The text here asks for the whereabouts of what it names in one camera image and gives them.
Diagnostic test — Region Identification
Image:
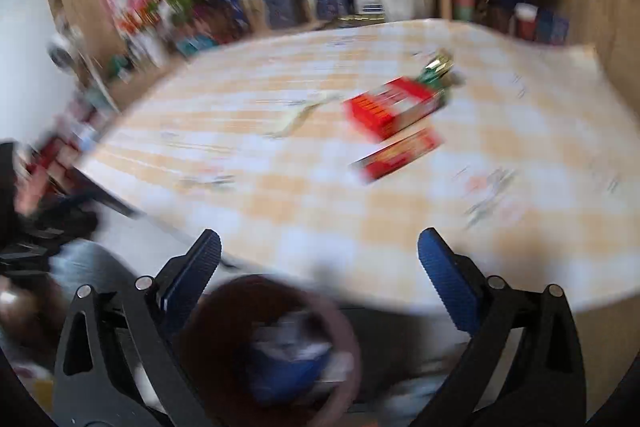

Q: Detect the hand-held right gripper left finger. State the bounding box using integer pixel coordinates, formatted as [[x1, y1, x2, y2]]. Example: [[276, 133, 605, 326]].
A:
[[52, 228, 223, 427]]

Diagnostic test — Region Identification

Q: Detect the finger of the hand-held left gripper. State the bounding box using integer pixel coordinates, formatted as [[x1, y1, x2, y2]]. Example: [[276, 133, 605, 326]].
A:
[[35, 196, 99, 235], [0, 232, 68, 277]]

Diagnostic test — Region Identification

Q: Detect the white paper strip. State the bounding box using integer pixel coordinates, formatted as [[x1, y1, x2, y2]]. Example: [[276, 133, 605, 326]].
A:
[[265, 89, 343, 140]]

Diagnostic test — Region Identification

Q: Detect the person's leg in jeans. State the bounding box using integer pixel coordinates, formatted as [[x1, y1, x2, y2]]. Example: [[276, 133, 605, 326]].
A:
[[47, 239, 136, 308]]

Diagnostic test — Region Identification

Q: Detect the brown plastic trash bin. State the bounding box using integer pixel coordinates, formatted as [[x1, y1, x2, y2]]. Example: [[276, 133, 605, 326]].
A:
[[177, 274, 362, 427]]

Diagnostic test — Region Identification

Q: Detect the dark blue carton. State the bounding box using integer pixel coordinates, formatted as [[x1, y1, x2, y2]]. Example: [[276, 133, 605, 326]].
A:
[[247, 327, 336, 405]]

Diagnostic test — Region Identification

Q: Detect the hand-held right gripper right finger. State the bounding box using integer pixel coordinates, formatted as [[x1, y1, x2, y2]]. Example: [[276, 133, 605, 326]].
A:
[[417, 227, 587, 427]]

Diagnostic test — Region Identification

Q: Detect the white standing fan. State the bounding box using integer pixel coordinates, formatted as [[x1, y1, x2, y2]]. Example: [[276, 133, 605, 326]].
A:
[[47, 24, 118, 108]]

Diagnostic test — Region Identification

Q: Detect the red cardboard box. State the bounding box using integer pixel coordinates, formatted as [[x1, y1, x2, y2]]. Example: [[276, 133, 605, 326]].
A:
[[343, 77, 448, 142]]

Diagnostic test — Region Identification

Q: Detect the gold ornate tray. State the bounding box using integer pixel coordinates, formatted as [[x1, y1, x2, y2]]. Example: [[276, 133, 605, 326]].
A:
[[330, 14, 386, 28]]

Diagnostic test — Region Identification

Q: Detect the small blue box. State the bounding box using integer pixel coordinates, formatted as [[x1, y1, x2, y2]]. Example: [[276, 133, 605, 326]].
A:
[[535, 9, 571, 45]]

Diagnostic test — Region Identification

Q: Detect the red white plaid blanket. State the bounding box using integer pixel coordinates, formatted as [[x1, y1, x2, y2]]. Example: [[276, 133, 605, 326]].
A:
[[15, 97, 101, 198]]

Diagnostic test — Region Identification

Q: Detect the green gold wrapper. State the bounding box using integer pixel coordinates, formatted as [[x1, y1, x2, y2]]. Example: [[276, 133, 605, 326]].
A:
[[415, 49, 466, 90]]

